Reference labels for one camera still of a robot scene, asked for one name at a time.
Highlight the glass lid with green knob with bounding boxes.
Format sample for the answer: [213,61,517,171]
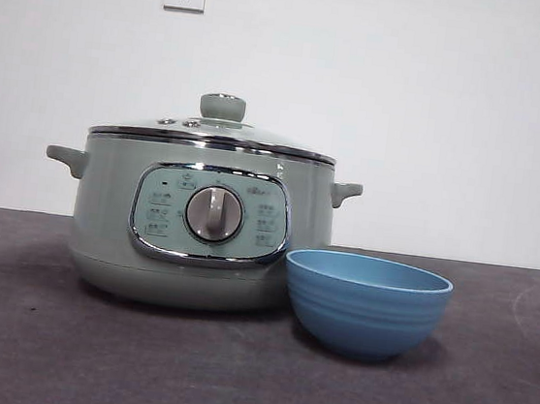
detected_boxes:
[87,78,343,166]

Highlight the pale green electric steamer pot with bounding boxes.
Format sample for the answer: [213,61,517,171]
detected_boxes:
[29,123,367,327]

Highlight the blue ribbed bowl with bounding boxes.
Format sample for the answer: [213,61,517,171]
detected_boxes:
[274,245,457,370]

